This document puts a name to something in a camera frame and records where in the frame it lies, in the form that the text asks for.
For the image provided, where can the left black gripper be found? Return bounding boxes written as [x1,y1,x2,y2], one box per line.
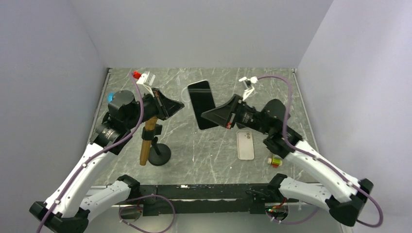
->
[124,87,184,130]

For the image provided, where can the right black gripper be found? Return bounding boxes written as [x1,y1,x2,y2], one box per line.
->
[202,93,273,135]

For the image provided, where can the phone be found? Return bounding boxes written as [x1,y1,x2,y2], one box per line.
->
[188,80,218,130]

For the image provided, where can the beige phone case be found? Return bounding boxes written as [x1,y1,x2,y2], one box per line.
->
[237,131,255,161]

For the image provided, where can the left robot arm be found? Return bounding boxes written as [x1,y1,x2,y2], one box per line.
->
[29,88,184,233]

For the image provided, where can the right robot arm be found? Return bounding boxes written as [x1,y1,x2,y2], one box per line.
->
[201,95,373,227]

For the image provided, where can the gold microphone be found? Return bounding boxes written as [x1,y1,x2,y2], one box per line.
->
[139,117,157,166]

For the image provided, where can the black microphone stand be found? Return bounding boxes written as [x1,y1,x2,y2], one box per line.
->
[142,123,171,166]

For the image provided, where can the blue toy microphone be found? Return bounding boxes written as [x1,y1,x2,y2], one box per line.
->
[107,92,115,102]

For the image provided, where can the colourful toy brick assembly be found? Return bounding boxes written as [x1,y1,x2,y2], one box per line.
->
[267,155,283,168]

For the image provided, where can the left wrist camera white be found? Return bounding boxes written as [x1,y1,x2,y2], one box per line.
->
[132,71,155,97]

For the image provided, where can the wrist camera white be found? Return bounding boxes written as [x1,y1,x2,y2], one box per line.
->
[132,71,155,97]
[239,76,258,101]

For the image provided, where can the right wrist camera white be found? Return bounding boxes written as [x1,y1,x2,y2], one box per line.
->
[239,76,258,101]

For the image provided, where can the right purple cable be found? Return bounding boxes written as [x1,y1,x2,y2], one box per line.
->
[257,75,384,228]

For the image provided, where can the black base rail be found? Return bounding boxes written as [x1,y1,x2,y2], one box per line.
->
[118,183,285,216]

